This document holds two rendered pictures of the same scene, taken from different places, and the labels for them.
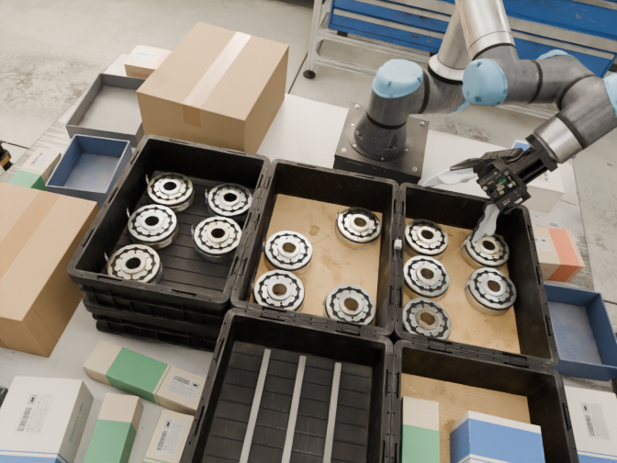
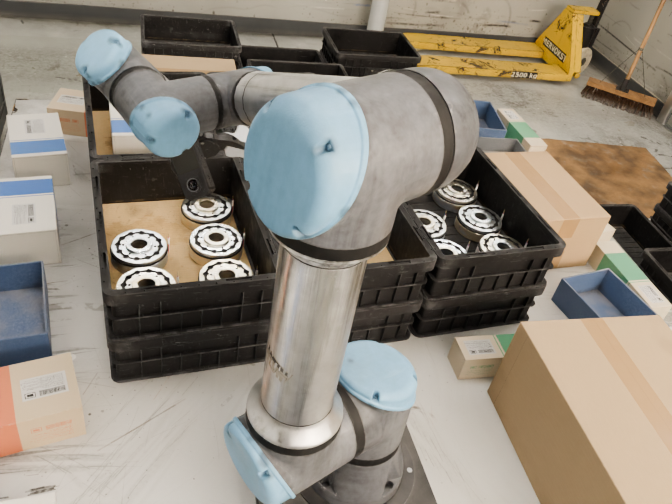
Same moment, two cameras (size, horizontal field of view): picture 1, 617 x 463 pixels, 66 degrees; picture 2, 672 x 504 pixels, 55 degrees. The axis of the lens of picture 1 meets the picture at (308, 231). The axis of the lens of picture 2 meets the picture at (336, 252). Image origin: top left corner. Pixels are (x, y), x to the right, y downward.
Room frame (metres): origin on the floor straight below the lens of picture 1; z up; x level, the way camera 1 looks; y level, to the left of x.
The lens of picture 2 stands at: (1.58, -0.49, 1.67)
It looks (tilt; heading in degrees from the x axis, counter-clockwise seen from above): 39 degrees down; 153
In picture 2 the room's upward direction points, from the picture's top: 12 degrees clockwise
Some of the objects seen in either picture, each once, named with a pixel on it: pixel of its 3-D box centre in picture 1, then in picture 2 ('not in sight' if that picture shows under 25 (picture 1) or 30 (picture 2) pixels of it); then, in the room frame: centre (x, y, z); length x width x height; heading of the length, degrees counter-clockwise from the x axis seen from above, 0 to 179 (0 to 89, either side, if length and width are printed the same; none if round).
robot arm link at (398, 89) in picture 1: (396, 90); (366, 397); (1.10, -0.16, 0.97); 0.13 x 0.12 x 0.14; 109
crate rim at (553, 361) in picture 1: (467, 265); (181, 218); (0.61, -0.33, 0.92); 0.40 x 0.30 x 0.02; 179
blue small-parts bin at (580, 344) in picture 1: (573, 331); (3, 313); (0.62, -0.66, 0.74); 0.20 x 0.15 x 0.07; 2
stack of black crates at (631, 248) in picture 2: not in sight; (618, 258); (0.21, 1.40, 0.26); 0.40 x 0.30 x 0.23; 174
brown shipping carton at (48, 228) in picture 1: (24, 266); (530, 208); (0.50, 0.58, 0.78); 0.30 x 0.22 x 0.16; 178
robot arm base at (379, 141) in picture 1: (383, 125); (357, 446); (1.11, -0.15, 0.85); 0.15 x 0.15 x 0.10
